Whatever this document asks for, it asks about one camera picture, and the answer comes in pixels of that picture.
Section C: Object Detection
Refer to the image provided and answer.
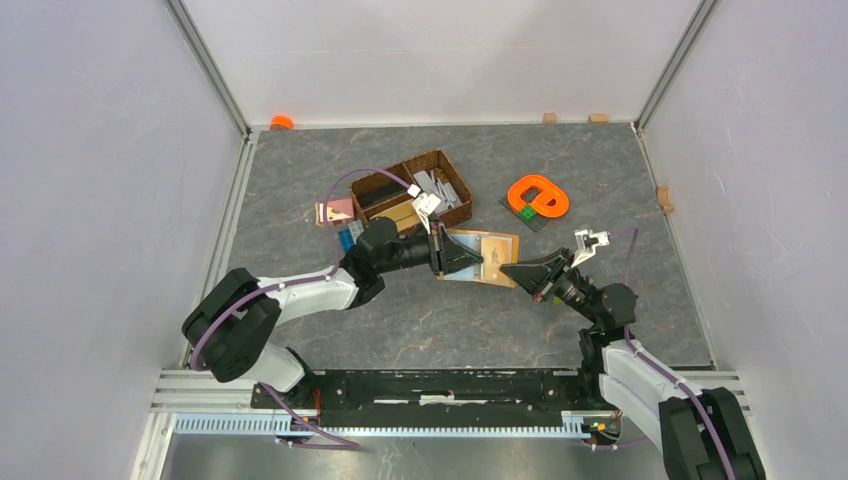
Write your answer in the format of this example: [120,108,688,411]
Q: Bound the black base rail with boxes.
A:
[281,368,619,428]

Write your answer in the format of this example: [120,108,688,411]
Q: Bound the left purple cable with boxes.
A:
[188,166,415,448]

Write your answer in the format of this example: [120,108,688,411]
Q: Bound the black cards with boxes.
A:
[357,182,407,209]

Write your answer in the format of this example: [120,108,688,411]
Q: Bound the wooden clip on wall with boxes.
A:
[656,185,675,215]

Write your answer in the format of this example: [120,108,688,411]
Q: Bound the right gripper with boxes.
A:
[499,247,600,326]

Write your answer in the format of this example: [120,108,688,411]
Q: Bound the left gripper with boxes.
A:
[378,217,484,278]

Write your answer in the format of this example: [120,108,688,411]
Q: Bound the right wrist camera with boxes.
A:
[570,229,610,268]

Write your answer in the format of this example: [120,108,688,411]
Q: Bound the gold VIP cards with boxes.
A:
[370,200,420,233]

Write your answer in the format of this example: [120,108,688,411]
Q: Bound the blue toy brick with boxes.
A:
[337,220,364,253]

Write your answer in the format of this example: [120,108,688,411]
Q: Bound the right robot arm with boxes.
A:
[500,248,766,479]

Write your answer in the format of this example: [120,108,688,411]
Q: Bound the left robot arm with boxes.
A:
[182,217,484,408]

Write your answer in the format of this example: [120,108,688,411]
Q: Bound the silver cards pile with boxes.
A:
[412,169,461,214]

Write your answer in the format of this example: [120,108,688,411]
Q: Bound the orange plastic ring toy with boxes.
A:
[505,174,571,219]

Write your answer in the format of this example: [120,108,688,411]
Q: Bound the brown woven basket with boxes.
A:
[350,149,473,234]

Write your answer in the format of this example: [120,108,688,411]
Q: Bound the orange tape roll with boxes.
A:
[269,115,294,130]

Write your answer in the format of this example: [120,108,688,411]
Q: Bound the green toy brick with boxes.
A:
[518,205,537,223]

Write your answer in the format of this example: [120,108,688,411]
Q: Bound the yellow leather card holder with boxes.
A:
[437,229,520,288]

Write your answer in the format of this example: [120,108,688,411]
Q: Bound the pink card box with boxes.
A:
[315,198,356,226]

